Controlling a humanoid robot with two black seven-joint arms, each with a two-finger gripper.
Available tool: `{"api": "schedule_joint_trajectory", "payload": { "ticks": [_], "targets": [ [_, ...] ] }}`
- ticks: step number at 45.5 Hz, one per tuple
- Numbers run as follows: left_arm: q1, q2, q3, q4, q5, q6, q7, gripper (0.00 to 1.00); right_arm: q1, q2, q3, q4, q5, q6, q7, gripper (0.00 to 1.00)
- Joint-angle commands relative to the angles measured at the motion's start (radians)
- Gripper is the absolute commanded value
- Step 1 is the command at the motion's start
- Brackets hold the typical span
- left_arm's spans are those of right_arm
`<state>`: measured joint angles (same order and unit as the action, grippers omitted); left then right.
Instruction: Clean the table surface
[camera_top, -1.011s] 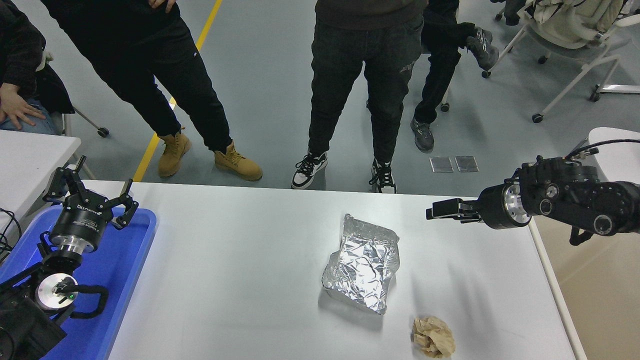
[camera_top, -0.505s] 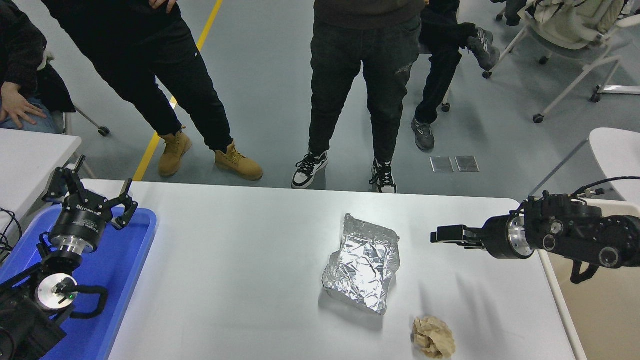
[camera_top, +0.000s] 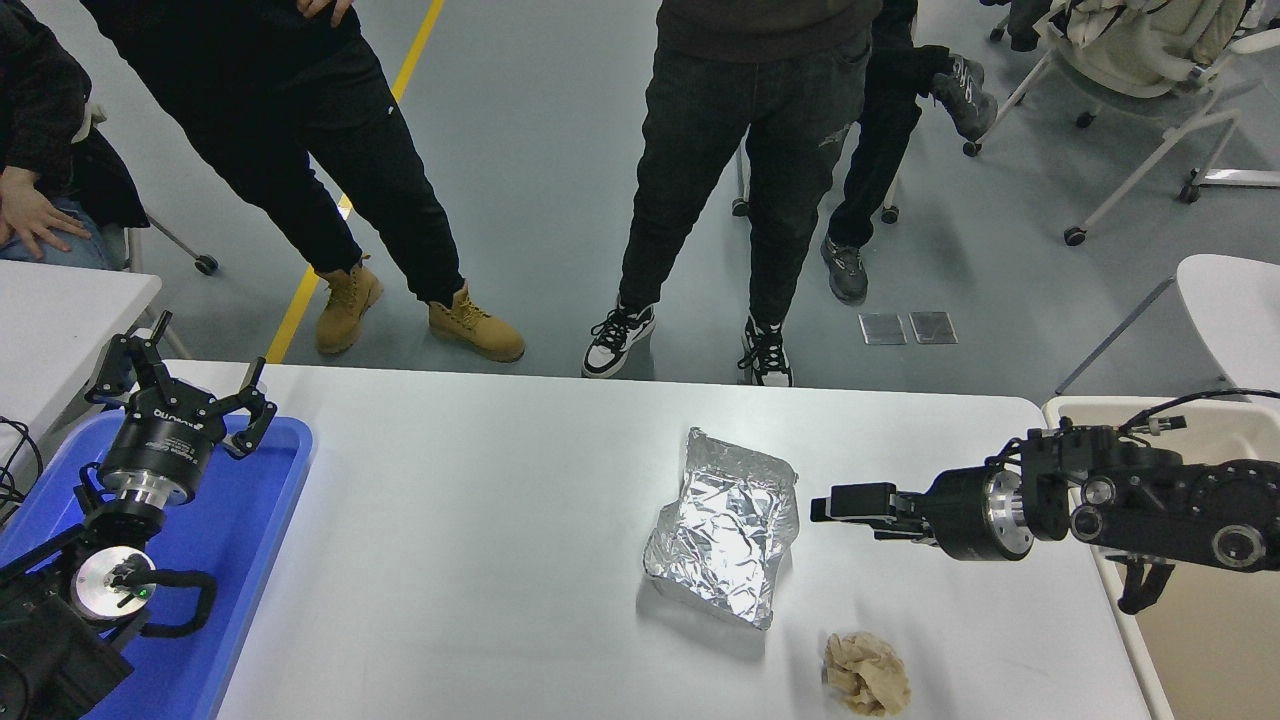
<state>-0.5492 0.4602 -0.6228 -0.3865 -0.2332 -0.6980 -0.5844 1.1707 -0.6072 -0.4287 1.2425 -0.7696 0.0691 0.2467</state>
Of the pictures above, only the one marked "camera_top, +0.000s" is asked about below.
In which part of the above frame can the silver foil tray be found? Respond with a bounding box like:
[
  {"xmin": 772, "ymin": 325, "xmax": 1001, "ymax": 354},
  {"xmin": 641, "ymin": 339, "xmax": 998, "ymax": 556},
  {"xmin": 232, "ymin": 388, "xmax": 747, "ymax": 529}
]
[{"xmin": 643, "ymin": 427, "xmax": 802, "ymax": 631}]

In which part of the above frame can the white-framed rolling chair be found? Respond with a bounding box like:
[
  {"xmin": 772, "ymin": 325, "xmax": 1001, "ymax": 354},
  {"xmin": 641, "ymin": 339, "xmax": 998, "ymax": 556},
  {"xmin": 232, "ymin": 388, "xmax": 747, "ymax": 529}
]
[{"xmin": 963, "ymin": 0, "xmax": 1280, "ymax": 248}]

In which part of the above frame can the seated person's hand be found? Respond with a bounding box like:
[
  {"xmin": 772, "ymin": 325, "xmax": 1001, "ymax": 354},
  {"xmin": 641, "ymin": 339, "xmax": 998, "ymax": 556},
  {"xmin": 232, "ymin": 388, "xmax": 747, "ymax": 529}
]
[{"xmin": 0, "ymin": 167, "xmax": 93, "ymax": 259}]

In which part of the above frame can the seated person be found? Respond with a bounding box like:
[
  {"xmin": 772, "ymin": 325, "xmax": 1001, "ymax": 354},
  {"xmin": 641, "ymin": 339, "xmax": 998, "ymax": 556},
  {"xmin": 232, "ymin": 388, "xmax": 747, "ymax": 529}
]
[{"xmin": 0, "ymin": 0, "xmax": 151, "ymax": 269}]

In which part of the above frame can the blue plastic tray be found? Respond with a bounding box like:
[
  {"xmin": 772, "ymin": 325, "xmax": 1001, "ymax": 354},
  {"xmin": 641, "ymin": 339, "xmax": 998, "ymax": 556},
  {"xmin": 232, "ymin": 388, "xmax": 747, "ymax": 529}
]
[{"xmin": 0, "ymin": 410, "xmax": 316, "ymax": 720}]

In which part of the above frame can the person in tan boots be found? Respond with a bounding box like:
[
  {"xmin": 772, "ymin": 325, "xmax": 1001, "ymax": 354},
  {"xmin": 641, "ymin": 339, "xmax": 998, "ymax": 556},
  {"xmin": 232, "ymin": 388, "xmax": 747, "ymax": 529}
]
[{"xmin": 80, "ymin": 0, "xmax": 527, "ymax": 363}]

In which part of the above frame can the large pale bin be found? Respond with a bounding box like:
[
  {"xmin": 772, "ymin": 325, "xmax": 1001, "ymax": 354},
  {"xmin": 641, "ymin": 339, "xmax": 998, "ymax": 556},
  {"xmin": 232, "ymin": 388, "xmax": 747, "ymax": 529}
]
[{"xmin": 1043, "ymin": 395, "xmax": 1280, "ymax": 720}]

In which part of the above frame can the grey office chair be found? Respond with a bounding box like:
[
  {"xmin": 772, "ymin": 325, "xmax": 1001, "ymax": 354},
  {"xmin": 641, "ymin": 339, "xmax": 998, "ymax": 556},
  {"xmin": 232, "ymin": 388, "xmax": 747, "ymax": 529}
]
[{"xmin": 78, "ymin": 100, "xmax": 221, "ymax": 276}]

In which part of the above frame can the grey rolling stool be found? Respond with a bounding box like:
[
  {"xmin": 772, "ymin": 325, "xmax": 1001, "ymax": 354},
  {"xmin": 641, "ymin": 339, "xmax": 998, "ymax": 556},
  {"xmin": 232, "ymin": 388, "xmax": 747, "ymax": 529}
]
[{"xmin": 732, "ymin": 150, "xmax": 899, "ymax": 223}]

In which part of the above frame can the white side table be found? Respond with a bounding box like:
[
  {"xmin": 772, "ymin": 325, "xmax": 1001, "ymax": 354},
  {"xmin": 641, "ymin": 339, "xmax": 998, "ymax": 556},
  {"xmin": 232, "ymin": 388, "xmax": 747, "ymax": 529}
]
[{"xmin": 0, "ymin": 258, "xmax": 191, "ymax": 471}]

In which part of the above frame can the person in black-white sneakers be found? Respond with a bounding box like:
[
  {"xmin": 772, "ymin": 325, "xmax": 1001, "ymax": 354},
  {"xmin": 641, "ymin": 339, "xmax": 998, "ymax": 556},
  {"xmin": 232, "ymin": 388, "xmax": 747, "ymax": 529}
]
[{"xmin": 582, "ymin": 0, "xmax": 886, "ymax": 388}]

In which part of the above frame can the white chair base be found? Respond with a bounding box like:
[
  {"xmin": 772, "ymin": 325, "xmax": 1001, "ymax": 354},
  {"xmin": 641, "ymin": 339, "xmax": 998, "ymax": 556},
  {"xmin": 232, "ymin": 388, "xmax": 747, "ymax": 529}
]
[{"xmin": 1180, "ymin": 168, "xmax": 1280, "ymax": 205}]

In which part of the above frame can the cream jacket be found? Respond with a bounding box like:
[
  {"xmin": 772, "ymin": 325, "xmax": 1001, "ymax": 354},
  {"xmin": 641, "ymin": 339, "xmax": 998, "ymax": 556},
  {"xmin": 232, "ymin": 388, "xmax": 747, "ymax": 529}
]
[{"xmin": 1045, "ymin": 0, "xmax": 1256, "ymax": 99}]

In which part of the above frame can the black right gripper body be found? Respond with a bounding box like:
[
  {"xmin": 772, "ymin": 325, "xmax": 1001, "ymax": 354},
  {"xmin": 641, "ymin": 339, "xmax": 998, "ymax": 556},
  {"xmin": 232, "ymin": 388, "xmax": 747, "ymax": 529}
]
[{"xmin": 922, "ymin": 467, "xmax": 996, "ymax": 561}]

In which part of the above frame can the black cable bundle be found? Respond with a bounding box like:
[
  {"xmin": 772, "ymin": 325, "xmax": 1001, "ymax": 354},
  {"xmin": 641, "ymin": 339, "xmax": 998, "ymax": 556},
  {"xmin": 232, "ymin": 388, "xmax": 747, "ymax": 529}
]
[{"xmin": 0, "ymin": 415, "xmax": 46, "ymax": 526}]

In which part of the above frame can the tan paper ball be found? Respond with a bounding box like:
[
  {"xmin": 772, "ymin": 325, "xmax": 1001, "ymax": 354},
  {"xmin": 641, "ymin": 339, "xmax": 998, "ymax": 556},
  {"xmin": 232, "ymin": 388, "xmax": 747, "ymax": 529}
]
[{"xmin": 823, "ymin": 632, "xmax": 912, "ymax": 717}]

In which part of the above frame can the person in grey shoes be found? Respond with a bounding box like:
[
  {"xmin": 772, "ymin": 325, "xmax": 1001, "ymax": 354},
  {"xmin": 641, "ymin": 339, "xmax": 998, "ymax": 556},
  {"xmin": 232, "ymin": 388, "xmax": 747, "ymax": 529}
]
[{"xmin": 820, "ymin": 0, "xmax": 999, "ymax": 306}]

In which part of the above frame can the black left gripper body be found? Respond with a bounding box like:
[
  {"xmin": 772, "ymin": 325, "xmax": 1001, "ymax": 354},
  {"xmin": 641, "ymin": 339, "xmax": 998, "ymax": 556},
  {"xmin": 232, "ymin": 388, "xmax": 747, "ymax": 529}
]
[{"xmin": 100, "ymin": 383, "xmax": 223, "ymax": 486}]

